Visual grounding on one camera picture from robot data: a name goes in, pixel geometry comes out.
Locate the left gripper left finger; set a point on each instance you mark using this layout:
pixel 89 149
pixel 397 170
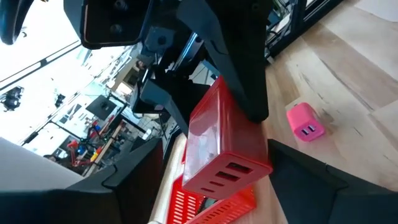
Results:
pixel 140 186

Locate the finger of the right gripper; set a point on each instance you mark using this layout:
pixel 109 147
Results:
pixel 174 93
pixel 236 46

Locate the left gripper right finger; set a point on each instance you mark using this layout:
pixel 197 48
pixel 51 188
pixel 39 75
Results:
pixel 298 186

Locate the pink dual-port USB charger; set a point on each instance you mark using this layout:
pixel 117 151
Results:
pixel 303 119

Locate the red multi-port charger box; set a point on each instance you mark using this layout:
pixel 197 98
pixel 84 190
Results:
pixel 217 149

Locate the red plastic basket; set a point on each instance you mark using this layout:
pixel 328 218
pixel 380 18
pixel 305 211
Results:
pixel 186 208

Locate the black computer monitor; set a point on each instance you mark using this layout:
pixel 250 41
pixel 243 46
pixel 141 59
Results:
pixel 104 107

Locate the person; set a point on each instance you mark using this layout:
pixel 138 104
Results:
pixel 53 158

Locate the black ceiling spotlight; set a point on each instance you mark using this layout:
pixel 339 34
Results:
pixel 11 98
pixel 59 100

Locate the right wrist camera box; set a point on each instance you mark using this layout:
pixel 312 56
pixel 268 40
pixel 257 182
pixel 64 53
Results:
pixel 109 18

